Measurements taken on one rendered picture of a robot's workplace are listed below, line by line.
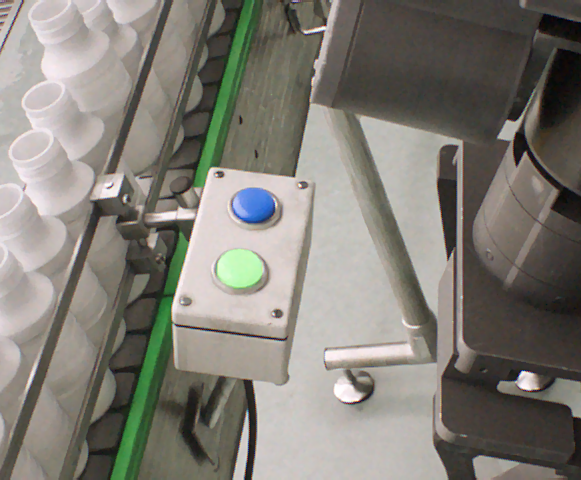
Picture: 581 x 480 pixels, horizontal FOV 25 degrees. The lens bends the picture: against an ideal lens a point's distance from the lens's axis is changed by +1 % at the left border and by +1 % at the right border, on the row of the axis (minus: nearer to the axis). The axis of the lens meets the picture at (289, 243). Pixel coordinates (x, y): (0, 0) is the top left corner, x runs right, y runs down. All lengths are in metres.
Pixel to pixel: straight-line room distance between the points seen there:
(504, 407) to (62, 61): 0.67
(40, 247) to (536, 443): 0.57
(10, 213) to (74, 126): 0.12
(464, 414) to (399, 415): 1.74
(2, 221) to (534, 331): 0.56
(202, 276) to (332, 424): 1.35
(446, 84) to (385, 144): 2.28
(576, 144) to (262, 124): 0.92
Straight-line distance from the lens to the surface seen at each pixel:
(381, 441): 2.17
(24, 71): 3.37
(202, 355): 0.89
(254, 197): 0.91
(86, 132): 1.03
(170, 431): 1.03
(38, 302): 0.92
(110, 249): 1.02
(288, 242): 0.90
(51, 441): 0.93
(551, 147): 0.41
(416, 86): 0.38
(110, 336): 0.99
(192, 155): 1.17
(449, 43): 0.38
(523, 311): 0.45
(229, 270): 0.87
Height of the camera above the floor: 1.71
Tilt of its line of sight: 42 degrees down
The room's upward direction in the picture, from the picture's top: 25 degrees counter-clockwise
